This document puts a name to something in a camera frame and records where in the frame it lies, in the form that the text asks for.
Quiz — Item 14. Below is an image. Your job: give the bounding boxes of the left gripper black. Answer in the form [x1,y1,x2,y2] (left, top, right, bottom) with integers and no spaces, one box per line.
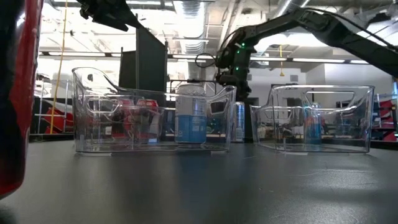
[76,0,144,32]

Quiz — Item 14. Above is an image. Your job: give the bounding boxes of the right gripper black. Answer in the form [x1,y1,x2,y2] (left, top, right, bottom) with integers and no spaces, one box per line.
[217,72,252,102]

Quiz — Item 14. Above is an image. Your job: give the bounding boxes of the blue silver Red Bull can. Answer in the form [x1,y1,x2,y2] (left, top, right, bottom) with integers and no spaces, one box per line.
[303,103,323,146]
[232,101,246,143]

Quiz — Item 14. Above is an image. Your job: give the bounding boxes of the white blue Spindrift can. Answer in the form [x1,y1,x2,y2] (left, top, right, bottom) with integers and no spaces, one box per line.
[174,83,208,147]

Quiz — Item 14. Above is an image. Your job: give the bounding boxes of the red Coca-Cola can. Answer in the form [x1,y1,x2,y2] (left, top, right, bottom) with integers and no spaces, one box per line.
[136,98,160,144]
[0,0,44,200]
[116,98,137,142]

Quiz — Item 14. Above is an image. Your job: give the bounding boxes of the yellow hanging pendant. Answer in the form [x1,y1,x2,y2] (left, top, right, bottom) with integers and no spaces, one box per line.
[278,44,285,78]

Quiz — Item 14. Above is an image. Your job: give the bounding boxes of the black divider panel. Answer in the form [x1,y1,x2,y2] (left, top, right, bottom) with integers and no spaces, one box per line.
[118,26,169,97]

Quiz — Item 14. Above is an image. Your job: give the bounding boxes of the metal shelf rack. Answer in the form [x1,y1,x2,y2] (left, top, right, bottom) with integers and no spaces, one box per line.
[33,79,72,135]

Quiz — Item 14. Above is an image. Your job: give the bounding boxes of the red folded equipment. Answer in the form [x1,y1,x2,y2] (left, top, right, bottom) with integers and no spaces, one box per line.
[43,107,75,134]

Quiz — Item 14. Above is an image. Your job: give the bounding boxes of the shelf rack red bins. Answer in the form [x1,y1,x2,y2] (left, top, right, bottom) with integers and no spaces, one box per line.
[371,93,398,142]

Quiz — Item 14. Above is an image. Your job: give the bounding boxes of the black looped camera cable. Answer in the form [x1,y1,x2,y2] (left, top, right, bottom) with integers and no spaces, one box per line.
[195,52,218,68]

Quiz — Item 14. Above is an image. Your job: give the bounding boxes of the silver ribbed ventilation duct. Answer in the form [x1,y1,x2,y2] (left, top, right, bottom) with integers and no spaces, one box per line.
[173,0,206,80]

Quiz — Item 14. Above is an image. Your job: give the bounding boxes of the yellow cable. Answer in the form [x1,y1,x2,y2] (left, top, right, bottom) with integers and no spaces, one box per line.
[49,0,69,135]

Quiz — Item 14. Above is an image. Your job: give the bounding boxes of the large round silver duct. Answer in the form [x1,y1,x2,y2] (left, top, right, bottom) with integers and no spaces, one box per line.
[266,0,312,19]

